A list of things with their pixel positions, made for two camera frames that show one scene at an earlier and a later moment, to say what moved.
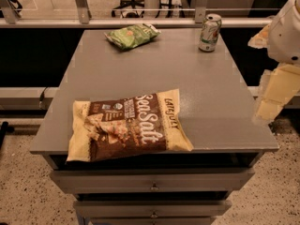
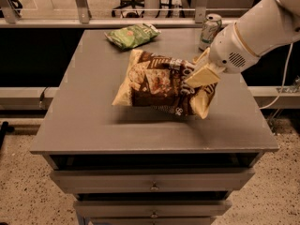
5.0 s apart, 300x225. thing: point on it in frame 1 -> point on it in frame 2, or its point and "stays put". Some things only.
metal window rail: [10, 19] stays put
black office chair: [132, 2] stays put
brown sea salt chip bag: [127, 125] -> [158, 82]
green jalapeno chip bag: [133, 36] stays put
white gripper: [285, 37] -> [229, 49]
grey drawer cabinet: [187, 187] stays put
